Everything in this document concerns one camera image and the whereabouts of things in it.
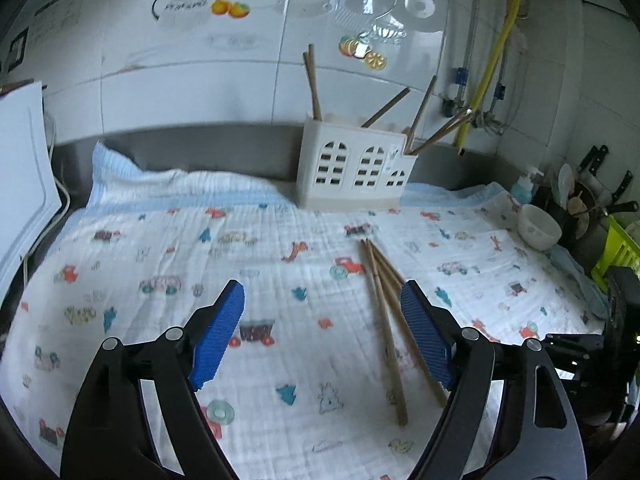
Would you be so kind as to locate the white appliance lid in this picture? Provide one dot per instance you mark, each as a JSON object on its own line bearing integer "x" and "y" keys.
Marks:
{"x": 28, "y": 195}

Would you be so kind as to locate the teal soap pump bottle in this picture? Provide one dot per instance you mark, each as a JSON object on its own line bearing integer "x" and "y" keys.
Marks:
{"x": 523, "y": 189}

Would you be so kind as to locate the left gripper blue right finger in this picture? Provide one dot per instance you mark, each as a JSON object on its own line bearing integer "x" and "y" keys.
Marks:
{"x": 431, "y": 330}

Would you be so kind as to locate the white cartoon print cloth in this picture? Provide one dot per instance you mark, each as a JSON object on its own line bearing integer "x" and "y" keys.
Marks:
{"x": 303, "y": 391}

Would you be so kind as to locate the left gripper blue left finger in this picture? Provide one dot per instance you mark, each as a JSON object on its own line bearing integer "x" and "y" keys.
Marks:
{"x": 210, "y": 330}

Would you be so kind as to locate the green plastic basket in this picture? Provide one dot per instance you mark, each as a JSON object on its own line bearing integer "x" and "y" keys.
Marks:
{"x": 620, "y": 249}

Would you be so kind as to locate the white house-shaped utensil holder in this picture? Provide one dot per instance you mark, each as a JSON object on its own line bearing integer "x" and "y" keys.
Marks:
{"x": 343, "y": 167}

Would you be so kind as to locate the black utensil crock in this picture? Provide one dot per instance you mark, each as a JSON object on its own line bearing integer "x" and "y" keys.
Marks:
{"x": 577, "y": 202}

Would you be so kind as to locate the white ceramic bowl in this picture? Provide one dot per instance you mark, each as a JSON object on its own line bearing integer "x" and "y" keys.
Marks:
{"x": 537, "y": 228}

